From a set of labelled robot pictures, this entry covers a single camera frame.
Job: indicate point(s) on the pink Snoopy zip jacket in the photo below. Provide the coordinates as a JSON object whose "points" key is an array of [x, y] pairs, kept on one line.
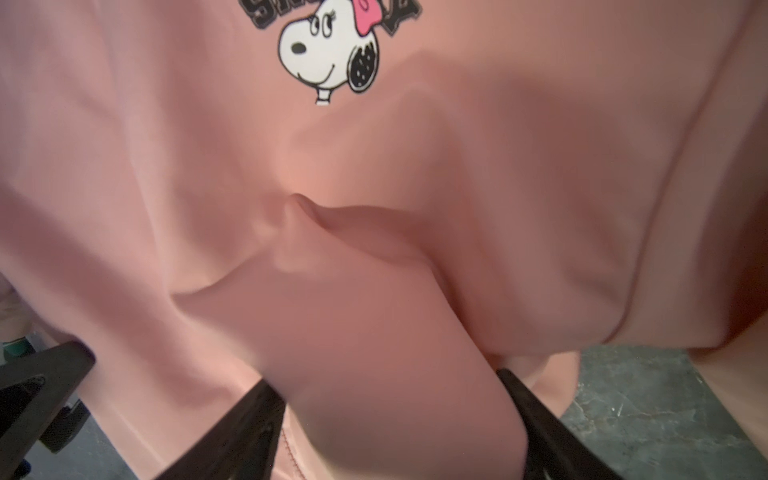
{"points": [[374, 205]]}

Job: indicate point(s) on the green handled tool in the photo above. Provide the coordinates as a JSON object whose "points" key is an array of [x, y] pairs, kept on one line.
{"points": [[16, 349]]}

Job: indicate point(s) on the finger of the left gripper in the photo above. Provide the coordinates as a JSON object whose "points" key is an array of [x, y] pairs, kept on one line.
{"points": [[36, 389]]}

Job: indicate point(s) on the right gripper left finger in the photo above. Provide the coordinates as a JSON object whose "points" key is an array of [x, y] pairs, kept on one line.
{"points": [[242, 445]]}

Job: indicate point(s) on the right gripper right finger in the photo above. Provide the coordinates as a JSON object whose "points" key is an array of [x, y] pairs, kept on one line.
{"points": [[554, 452]]}

